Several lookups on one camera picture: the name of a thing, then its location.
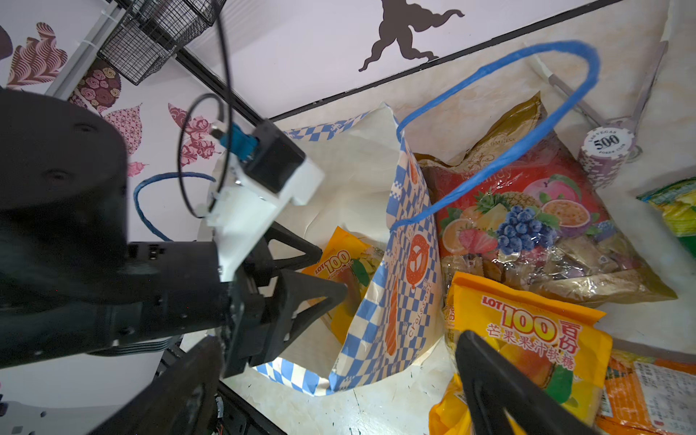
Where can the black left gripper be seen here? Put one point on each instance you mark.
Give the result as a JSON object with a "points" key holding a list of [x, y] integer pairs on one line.
{"points": [[260, 328]]}

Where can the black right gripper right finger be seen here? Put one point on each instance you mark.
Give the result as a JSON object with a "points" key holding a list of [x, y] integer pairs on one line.
{"points": [[498, 394]]}

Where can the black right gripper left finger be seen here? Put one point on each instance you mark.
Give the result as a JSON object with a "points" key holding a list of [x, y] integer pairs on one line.
{"points": [[180, 401]]}

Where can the yellow snack packet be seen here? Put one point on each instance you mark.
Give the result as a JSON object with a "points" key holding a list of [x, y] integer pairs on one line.
{"points": [[555, 344]]}

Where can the blue checkered paper bag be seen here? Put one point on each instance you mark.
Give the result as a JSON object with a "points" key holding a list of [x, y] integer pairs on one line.
{"points": [[374, 186]]}

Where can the orange snack packet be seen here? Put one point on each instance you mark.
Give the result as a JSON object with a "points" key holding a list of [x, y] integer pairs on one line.
{"points": [[647, 395]]}

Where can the red gold fruit snack bag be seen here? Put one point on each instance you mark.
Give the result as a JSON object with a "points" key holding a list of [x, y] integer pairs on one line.
{"points": [[538, 226]]}

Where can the green snack packet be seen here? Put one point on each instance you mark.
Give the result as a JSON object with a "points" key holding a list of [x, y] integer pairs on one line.
{"points": [[676, 202]]}

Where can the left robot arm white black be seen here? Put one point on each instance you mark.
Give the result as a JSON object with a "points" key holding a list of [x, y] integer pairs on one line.
{"points": [[72, 283]]}

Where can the metal tongs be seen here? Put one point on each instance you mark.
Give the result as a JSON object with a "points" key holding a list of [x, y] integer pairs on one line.
{"points": [[625, 110]]}

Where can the aluminium crossbar left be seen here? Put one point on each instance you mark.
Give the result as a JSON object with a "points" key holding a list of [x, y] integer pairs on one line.
{"points": [[88, 47]]}

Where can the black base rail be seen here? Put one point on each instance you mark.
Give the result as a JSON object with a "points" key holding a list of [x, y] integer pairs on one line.
{"points": [[234, 415]]}

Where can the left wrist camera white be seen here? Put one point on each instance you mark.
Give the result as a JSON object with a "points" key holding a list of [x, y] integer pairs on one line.
{"points": [[255, 191]]}

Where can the black wire mesh basket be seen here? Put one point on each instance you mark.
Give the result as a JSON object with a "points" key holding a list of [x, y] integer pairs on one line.
{"points": [[153, 31]]}

